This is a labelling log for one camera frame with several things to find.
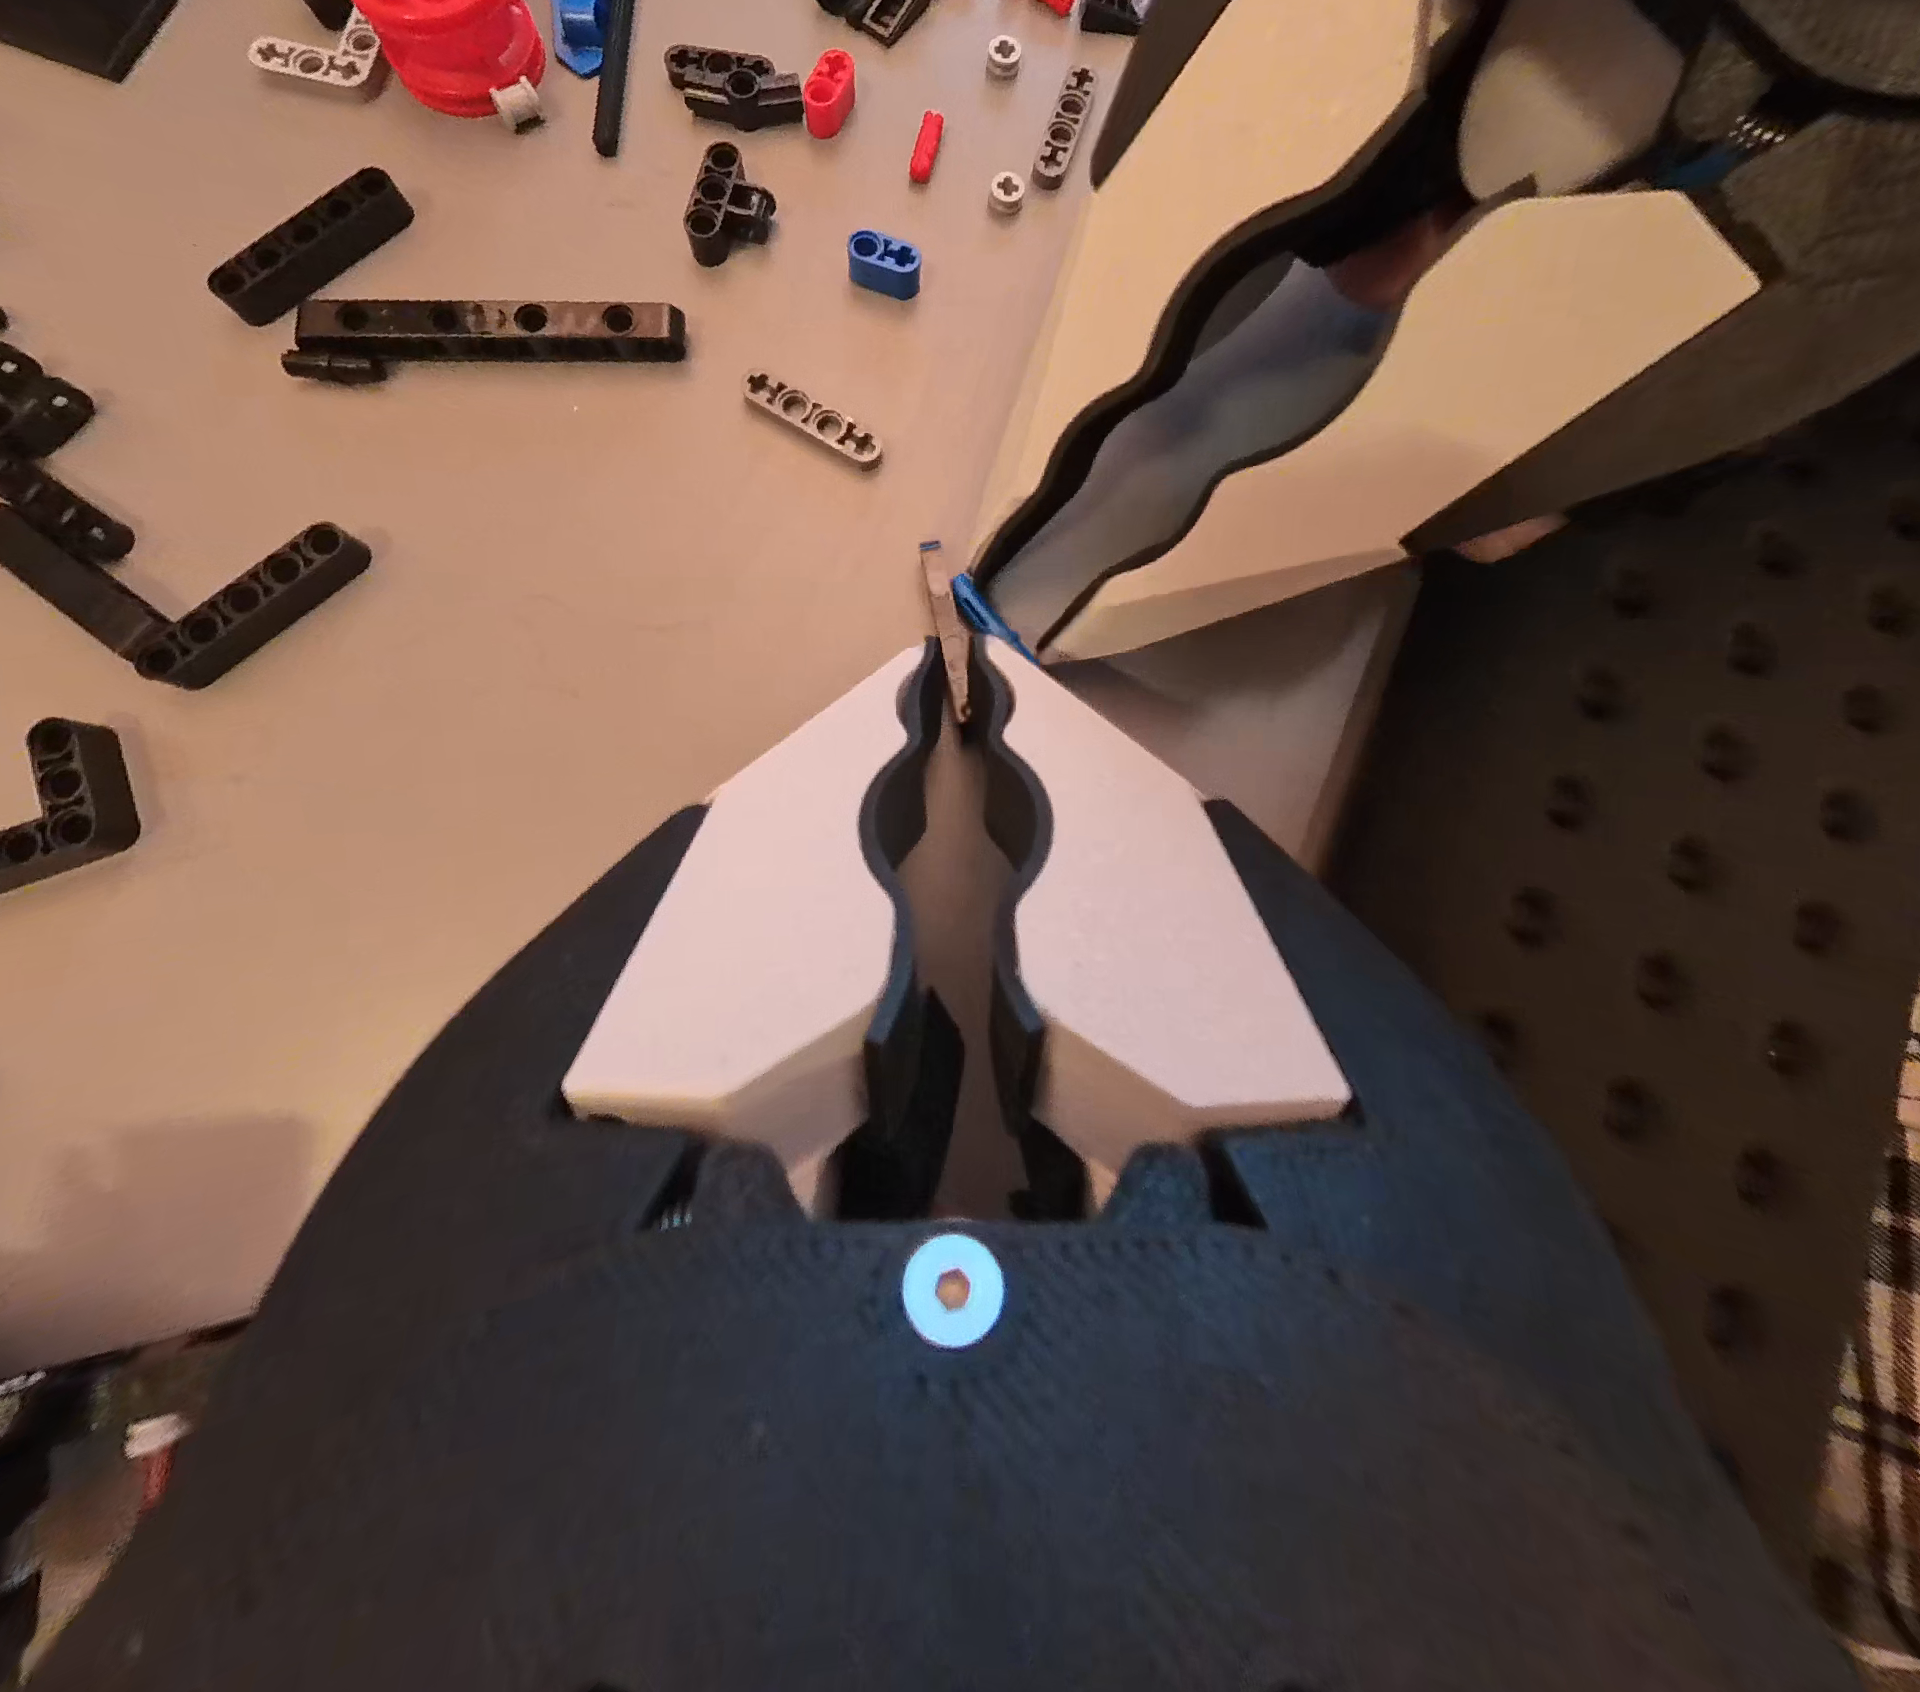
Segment scattered black toy beams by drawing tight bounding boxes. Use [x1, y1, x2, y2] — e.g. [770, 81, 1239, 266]
[0, 0, 783, 899]

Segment grey desk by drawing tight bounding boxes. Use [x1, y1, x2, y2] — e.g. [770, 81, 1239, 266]
[0, 0, 1418, 1381]

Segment grey small connector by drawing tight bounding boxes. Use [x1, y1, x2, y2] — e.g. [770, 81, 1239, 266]
[743, 369, 884, 471]

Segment light grey angled beam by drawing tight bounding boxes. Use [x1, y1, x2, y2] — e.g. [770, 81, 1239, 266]
[246, 20, 389, 93]

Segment grey thin beam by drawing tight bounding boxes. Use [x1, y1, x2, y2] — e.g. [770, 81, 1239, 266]
[1030, 64, 1098, 191]

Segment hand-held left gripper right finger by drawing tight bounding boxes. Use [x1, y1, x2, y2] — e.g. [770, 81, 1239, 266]
[971, 643, 1354, 1218]

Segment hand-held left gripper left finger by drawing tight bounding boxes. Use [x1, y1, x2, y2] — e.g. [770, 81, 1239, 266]
[562, 643, 968, 1218]

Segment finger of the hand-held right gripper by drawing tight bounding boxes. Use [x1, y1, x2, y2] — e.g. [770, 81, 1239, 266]
[1036, 190, 1764, 665]
[971, 0, 1438, 594]

